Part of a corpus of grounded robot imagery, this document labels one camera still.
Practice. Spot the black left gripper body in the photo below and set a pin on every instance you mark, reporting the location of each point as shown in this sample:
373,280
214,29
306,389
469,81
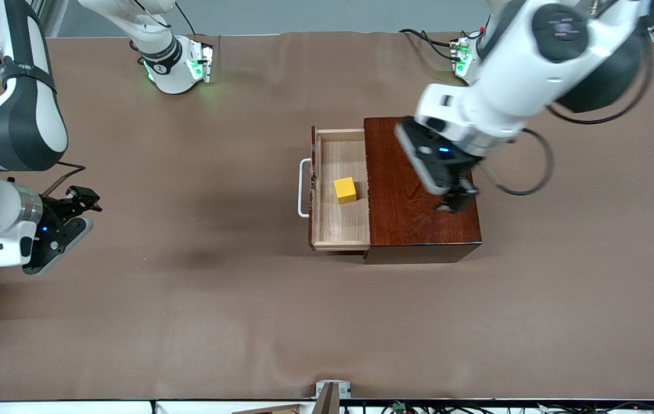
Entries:
464,185

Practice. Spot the green terminal connector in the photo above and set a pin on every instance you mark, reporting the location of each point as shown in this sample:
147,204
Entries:
399,406

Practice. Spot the dark brown wooden cabinet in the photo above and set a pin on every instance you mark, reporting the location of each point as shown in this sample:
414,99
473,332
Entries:
407,218

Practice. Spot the light wooden plank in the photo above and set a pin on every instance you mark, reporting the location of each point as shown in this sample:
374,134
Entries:
272,409

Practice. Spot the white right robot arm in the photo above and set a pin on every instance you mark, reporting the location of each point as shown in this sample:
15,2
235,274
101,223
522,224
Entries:
16,132

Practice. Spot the brown table cloth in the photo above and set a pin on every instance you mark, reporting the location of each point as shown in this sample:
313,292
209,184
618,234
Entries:
246,316

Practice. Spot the yellow wooden block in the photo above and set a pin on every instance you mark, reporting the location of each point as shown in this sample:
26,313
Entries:
345,190

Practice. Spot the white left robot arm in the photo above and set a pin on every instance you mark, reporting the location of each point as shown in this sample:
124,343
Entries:
522,75

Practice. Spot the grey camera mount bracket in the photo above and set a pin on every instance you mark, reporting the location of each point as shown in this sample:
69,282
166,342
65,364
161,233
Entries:
333,397

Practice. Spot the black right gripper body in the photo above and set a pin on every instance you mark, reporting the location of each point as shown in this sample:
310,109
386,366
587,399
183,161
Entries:
60,208

